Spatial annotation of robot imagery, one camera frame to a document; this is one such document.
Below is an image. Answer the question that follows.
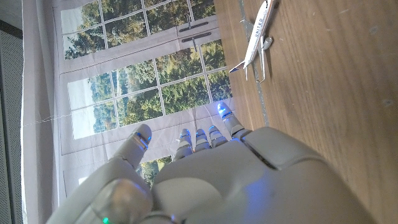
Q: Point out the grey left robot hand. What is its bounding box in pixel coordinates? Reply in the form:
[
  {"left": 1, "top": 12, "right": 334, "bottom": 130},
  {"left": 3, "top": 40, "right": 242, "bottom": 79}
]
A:
[{"left": 46, "top": 101, "right": 377, "bottom": 224}]

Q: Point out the white toy airplane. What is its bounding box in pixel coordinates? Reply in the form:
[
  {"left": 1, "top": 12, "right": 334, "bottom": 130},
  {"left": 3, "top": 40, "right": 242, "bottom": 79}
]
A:
[{"left": 228, "top": 0, "right": 277, "bottom": 84}]

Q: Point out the printed window backdrop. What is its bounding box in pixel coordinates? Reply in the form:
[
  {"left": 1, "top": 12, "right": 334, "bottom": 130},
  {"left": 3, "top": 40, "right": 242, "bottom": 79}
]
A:
[{"left": 21, "top": 0, "right": 237, "bottom": 200}]

